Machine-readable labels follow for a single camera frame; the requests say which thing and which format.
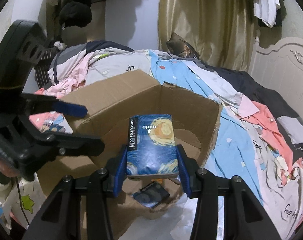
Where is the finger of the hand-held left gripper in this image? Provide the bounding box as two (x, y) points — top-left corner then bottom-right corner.
(40, 132), (105, 157)
(18, 93), (88, 118)

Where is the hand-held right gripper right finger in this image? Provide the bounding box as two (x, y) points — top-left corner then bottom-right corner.
(175, 144), (282, 240)

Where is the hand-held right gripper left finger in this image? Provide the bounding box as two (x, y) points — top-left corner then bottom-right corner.
(23, 144), (129, 240)

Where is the blue starry tissue packet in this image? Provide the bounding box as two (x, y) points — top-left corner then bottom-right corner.
(126, 114), (180, 180)
(132, 181), (170, 209)

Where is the brown cardboard box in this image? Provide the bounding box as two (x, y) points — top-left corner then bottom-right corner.
(37, 69), (224, 240)

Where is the person's left hand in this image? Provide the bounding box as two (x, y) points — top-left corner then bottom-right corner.
(0, 158), (17, 178)

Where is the pink cartoon printed packet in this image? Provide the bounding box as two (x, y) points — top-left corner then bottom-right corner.
(29, 111), (73, 134)

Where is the dark striped bag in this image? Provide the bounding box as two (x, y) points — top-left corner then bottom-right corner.
(34, 46), (59, 88)

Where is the light pink garment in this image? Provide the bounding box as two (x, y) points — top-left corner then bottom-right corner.
(47, 54), (92, 98)

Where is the white plastic bag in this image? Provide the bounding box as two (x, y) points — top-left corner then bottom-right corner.
(164, 195), (200, 240)

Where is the black hanging garment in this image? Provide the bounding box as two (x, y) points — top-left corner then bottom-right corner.
(44, 0), (92, 28)

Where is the dark navy blanket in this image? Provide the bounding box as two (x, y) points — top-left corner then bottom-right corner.
(204, 62), (279, 98)

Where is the dark grey garment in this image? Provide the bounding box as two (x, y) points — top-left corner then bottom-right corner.
(275, 80), (303, 151)

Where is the brown cushion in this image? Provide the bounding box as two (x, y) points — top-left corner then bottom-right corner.
(166, 32), (200, 59)

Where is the cream carved headboard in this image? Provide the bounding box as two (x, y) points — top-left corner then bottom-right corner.
(248, 29), (303, 100)

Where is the golden curtain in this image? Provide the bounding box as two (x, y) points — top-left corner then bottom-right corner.
(158, 0), (257, 72)

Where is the white hanging shirt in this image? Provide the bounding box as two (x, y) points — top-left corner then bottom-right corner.
(253, 0), (282, 28)

